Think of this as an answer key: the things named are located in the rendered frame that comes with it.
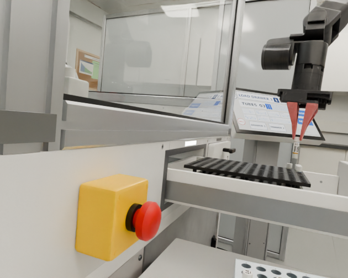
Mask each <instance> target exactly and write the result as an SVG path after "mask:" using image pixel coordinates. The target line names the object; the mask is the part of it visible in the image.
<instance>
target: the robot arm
mask: <svg viewBox="0 0 348 278"><path fill-rule="evenodd" d="M347 24H348V0H327V1H324V2H323V3H322V4H321V5H320V6H319V7H318V6H315V7H314V8H313V9H312V10H311V11H310V12H309V13H308V14H307V15H306V16H305V17H304V19H303V33H302V34H290V37H285V38H275V39H269V40H268V41H267V43H266V44H265V45H264V46H263V49H262V54H261V67H262V69H263V70H290V69H291V67H292V66H293V65H294V61H295V57H296V54H297V58H296V64H295V68H294V74H293V81H292V87H291V89H278V92H277V96H278V97H279V98H280V102H281V103H287V108H288V112H289V116H290V119H291V123H292V139H293V140H294V137H295V136H296V130H297V123H298V115H299V108H303V109H305V113H304V118H303V123H302V129H301V132H300V139H299V140H300V141H301V140H302V139H303V136H304V134H305V131H306V129H307V127H308V125H309V124H310V123H311V121H312V120H313V118H314V117H315V115H316V114H317V112H318V110H325V109H326V104H328V105H330V104H331V101H332V98H333V92H330V91H321V85H322V81H323V75H324V68H325V62H326V56H327V51H328V47H329V46H330V45H331V44H332V43H333V42H334V41H335V40H336V39H337V38H338V37H339V33H340V32H341V31H342V30H343V28H344V27H346V26H347Z"/></svg>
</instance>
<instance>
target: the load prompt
mask: <svg viewBox="0 0 348 278"><path fill-rule="evenodd" d="M236 94H237V96H238V98H239V99H247V100H255V101H264V102H269V103H277V104H285V105H286V103H281V102H280V98H279V97H273V96H268V95H260V94H252V93H244V92H237V91H236Z"/></svg>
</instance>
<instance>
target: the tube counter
mask: <svg viewBox="0 0 348 278"><path fill-rule="evenodd" d="M258 104H259V106H260V109H268V110H277V111H286V112H288V108H287V106H284V105H275V104H267V103H259V102H258Z"/></svg>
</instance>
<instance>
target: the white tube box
mask: <svg viewBox="0 0 348 278"><path fill-rule="evenodd" d="M243 270H250V271H252V273H253V278H276V277H283V278H327V277H322V276H317V275H312V274H307V273H303V272H298V271H293V270H288V269H283V268H278V267H274V266H269V265H264V264H259V263H254V262H250V261H245V260H240V259H235V267H234V277H233V278H242V272H243Z"/></svg>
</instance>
